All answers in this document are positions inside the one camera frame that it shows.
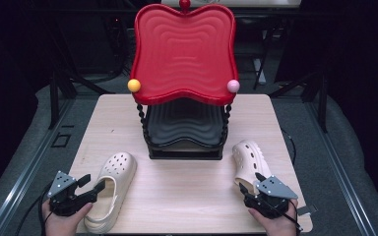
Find metal table clip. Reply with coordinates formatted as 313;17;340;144
295;204;319;217

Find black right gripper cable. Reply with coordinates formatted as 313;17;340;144
264;199;304;234

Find person's left hand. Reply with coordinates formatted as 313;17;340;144
41;200;94;236

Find black metal stand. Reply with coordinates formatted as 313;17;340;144
47;69;116;131
268;69;330;134

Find person's right hand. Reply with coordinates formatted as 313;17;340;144
247;199;299;236

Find cream clog shoe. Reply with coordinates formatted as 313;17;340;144
84;151;138;234
231;140;274;197

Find aluminium floor rail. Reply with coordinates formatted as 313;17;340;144
304;97;378;236
0;97;77;236

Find red and black shoe rack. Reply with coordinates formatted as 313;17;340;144
127;0;241;161

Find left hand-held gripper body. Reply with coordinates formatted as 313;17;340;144
46;170;98;217

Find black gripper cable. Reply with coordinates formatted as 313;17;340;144
264;199;304;234
14;183;53;236

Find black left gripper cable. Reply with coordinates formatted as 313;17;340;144
14;183;53;236

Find black floor cable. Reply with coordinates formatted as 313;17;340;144
281;128;297;167

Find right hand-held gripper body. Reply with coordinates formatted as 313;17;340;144
243;175;299;220

